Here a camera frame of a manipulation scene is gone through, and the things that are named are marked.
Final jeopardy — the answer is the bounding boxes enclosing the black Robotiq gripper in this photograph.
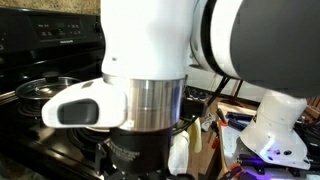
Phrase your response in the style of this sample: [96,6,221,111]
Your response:
[94,125,195,180]

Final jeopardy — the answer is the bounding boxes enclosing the white towel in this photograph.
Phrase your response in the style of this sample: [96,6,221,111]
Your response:
[167,130,191,176]

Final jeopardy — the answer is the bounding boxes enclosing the white sneaker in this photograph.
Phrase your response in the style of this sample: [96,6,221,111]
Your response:
[200,112,218,132]

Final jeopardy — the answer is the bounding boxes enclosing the dark sneaker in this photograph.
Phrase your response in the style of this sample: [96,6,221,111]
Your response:
[186,87,201,100]
[198,91,211,102]

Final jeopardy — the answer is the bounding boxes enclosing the black orange clamp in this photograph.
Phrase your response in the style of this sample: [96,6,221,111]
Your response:
[226,163,245,180]
[215,108,229,127]

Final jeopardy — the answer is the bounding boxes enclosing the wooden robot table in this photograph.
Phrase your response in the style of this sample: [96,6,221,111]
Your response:
[206,101,320,180]

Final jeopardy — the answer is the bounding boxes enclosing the glass lid with black knob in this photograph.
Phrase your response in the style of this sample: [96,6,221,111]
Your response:
[15,71,82,100]

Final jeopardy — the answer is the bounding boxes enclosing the small steel pan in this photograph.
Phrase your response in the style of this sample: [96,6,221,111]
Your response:
[14,79,54,108]

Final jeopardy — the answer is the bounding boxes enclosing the black electric stove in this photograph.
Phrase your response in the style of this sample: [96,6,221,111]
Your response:
[0,6,188,180]

